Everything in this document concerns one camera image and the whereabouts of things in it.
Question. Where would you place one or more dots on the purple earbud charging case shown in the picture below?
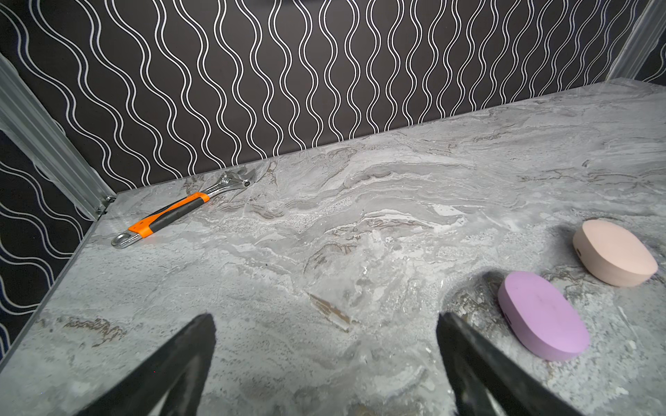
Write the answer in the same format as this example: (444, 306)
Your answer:
(541, 318)

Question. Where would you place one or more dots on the pink earbud charging case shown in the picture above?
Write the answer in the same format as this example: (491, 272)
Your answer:
(613, 254)

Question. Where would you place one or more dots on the adjustable wrench orange handle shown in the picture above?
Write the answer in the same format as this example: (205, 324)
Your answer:
(160, 219)

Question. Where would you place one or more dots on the aluminium corner post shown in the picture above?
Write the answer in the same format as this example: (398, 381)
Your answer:
(28, 124)
(644, 37)

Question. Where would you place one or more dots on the aluminium corner post left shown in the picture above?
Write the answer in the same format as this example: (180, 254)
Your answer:
(28, 124)

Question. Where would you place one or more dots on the aluminium corner post right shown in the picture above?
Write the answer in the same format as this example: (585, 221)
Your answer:
(644, 37)

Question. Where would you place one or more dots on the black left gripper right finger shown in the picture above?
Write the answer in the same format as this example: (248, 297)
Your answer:
(478, 372)

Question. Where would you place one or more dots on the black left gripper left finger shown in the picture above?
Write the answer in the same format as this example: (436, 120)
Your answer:
(173, 376)

